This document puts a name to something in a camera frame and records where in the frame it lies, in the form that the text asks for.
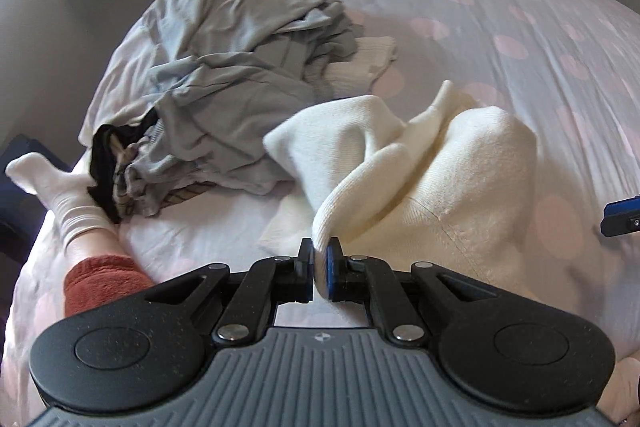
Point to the red fleece trouser leg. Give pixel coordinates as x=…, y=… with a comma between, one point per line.
x=96, y=281

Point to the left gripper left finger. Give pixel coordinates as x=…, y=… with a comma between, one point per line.
x=144, y=349

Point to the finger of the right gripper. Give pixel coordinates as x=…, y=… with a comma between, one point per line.
x=621, y=218

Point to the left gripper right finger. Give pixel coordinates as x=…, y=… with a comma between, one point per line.
x=501, y=349

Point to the white ribbed garment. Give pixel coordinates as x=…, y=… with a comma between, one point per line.
x=355, y=76

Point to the pink polka dot bed sheet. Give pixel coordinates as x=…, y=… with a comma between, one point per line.
x=569, y=69

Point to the black plaid garment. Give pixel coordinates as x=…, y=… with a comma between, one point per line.
x=107, y=176

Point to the grey crumpled garment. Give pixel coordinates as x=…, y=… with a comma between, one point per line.
x=224, y=74

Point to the white sock left foot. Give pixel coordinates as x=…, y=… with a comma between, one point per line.
x=84, y=227

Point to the cream knit sweater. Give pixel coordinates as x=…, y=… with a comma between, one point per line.
x=453, y=186

